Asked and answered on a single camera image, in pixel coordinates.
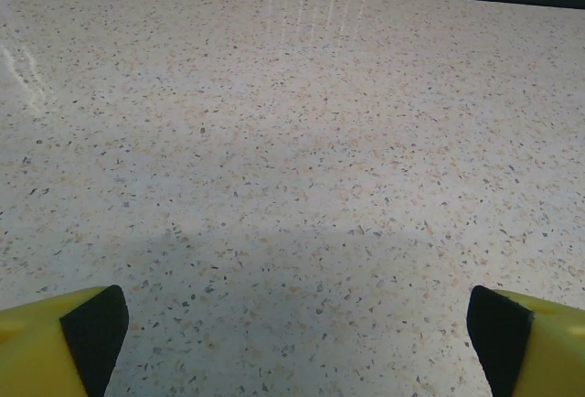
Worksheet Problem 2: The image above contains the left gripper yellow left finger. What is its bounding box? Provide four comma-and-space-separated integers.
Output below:
0, 284, 127, 397

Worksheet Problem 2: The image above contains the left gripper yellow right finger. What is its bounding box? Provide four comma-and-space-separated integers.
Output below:
466, 284, 585, 397

